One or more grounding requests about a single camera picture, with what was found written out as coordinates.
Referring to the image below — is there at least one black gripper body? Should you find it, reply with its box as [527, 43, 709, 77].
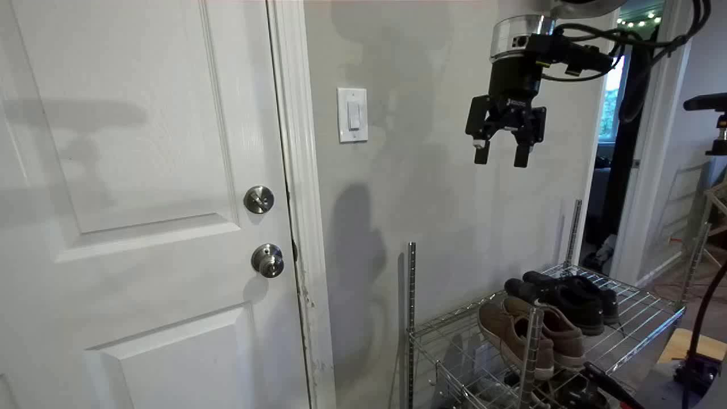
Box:
[483, 53, 546, 136]

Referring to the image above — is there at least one white rocker light switch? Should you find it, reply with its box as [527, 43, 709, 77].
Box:
[335, 86, 371, 146]

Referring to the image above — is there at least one silver deadbolt thumb turn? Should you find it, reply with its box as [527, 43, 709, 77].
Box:
[241, 184, 278, 216]

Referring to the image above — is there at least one white doorway trim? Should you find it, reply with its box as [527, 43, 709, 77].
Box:
[608, 0, 702, 289]

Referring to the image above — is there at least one black shoe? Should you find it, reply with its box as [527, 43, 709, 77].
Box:
[522, 269, 619, 327]
[505, 277, 606, 339]

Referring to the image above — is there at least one brown suede shoe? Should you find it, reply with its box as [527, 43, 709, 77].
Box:
[476, 300, 557, 381]
[501, 293, 589, 371]

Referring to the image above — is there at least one silver round door knob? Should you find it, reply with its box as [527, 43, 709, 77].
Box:
[250, 244, 285, 279]

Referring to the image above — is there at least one yellow floor pad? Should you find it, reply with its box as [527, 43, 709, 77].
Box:
[657, 327, 727, 369]

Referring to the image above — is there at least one white panelled door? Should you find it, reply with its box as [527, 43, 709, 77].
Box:
[0, 0, 312, 409]

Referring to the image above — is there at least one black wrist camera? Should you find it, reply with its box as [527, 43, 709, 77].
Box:
[534, 32, 613, 77]

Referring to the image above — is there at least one string of fairy lights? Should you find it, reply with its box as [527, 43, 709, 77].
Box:
[613, 4, 666, 35]

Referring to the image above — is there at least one white door frame trim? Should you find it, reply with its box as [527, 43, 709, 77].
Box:
[265, 0, 338, 409]

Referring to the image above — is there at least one black camera on stand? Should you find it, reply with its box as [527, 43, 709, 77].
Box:
[681, 92, 727, 160]

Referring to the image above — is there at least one chrome wire shoe rack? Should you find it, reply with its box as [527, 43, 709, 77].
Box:
[398, 199, 690, 409]

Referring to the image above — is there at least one black stand with red cable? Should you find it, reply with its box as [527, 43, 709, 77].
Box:
[672, 260, 727, 409]

